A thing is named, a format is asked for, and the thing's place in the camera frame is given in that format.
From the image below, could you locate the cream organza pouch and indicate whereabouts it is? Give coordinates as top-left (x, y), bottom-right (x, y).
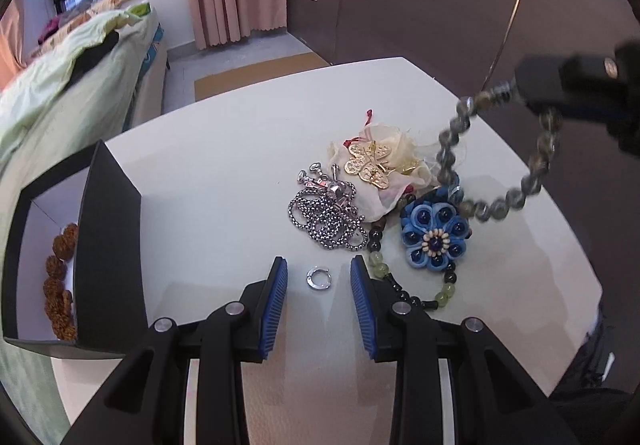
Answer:
top-left (328, 109), bottom-right (442, 222)

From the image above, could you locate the gold butterfly brooch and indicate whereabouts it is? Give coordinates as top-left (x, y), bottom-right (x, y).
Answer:
top-left (344, 141), bottom-right (392, 190)

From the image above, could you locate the grey stone bead bracelet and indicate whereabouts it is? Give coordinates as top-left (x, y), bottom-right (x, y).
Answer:
top-left (432, 79), bottom-right (563, 224)

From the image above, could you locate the blue fabric flower ornament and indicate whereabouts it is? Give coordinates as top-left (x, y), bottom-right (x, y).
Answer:
top-left (400, 187), bottom-right (472, 273)

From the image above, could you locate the flat cardboard sheet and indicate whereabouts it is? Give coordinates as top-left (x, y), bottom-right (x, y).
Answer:
top-left (194, 52), bottom-right (329, 102)

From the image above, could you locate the green black bead bracelet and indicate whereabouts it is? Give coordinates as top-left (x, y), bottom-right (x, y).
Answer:
top-left (365, 216), bottom-right (460, 312)

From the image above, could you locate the brown rudraksha bead bracelet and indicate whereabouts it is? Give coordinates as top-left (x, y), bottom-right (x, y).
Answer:
top-left (41, 222), bottom-right (80, 342)

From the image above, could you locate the small silver ring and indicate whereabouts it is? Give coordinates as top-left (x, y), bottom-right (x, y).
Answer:
top-left (305, 266), bottom-right (333, 291)

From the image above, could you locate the silver chain necklace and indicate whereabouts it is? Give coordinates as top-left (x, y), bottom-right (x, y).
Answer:
top-left (286, 161), bottom-right (370, 252)

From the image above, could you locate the light green quilt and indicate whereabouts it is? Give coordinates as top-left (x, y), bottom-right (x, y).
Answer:
top-left (1, 10), bottom-right (155, 161)

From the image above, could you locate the bed with green sheet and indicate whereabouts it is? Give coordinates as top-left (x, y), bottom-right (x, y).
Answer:
top-left (1, 11), bottom-right (160, 444)

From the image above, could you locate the black jewelry box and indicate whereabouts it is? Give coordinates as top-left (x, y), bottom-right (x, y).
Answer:
top-left (1, 142), bottom-right (148, 359)

